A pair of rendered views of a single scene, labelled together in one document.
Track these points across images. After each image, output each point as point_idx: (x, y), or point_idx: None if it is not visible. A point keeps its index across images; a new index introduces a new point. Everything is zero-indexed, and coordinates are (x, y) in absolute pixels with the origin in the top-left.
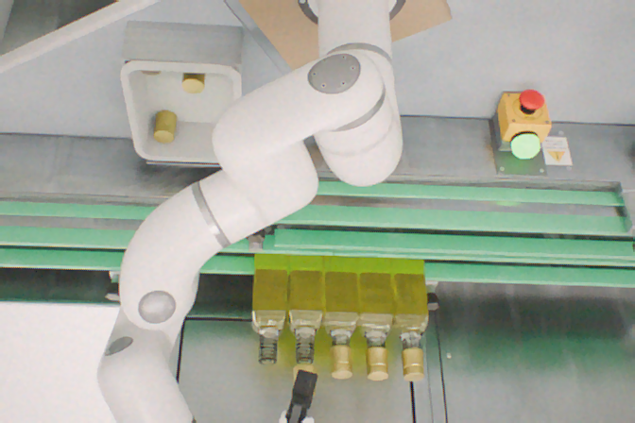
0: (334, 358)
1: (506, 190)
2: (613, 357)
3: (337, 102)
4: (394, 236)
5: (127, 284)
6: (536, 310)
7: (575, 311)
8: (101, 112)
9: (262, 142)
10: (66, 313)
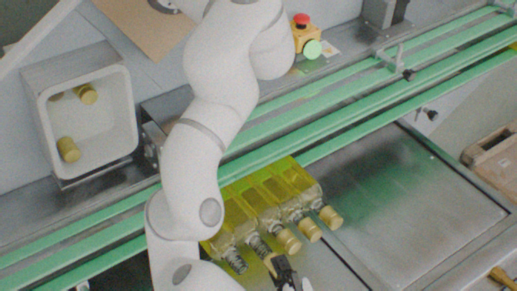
0: (285, 240)
1: (315, 82)
2: (413, 166)
3: (263, 5)
4: (266, 147)
5: (182, 205)
6: (355, 165)
7: (375, 153)
8: (7, 166)
9: (232, 50)
10: None
